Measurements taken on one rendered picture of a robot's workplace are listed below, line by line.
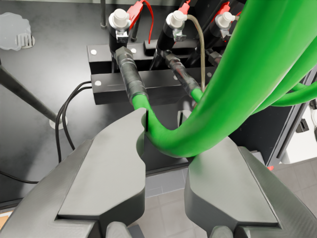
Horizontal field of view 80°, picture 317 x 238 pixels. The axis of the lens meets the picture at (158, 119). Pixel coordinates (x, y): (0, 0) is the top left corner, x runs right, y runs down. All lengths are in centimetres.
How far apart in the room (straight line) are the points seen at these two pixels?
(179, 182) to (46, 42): 48
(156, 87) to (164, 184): 20
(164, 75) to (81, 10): 35
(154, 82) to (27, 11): 41
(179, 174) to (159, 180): 4
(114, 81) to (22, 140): 27
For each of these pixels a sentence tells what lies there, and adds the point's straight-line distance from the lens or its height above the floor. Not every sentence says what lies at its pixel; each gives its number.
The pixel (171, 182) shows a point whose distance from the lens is 40.
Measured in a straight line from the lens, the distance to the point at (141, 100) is 16.
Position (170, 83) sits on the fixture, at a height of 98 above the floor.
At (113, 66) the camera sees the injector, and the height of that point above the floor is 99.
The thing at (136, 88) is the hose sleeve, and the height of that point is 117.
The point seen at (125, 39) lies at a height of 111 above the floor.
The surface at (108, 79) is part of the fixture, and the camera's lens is 38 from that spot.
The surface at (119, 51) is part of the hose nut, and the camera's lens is 25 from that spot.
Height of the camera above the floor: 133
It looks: 71 degrees down
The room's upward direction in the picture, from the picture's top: 50 degrees clockwise
